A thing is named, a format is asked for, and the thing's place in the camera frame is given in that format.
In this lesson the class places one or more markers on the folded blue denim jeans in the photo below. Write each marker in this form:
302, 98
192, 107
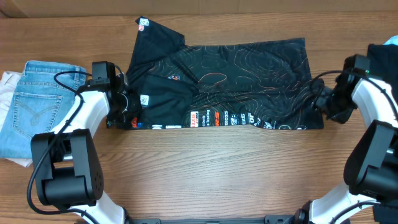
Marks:
38, 104

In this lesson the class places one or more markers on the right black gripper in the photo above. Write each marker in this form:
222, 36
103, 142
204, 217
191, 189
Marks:
321, 97

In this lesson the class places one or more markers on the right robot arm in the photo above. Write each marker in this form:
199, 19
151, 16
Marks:
370, 173

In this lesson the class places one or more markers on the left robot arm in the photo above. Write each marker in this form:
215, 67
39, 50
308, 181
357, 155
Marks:
67, 175

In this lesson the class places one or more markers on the black garment pile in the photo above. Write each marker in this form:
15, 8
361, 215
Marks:
384, 62

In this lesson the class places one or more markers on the folded white garment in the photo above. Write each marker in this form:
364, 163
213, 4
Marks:
8, 85

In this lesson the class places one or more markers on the black orange patterned jersey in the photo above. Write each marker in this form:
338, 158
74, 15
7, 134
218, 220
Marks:
173, 85

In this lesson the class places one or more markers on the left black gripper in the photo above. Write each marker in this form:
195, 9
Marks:
135, 106

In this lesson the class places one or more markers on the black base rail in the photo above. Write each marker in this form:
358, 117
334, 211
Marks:
268, 219

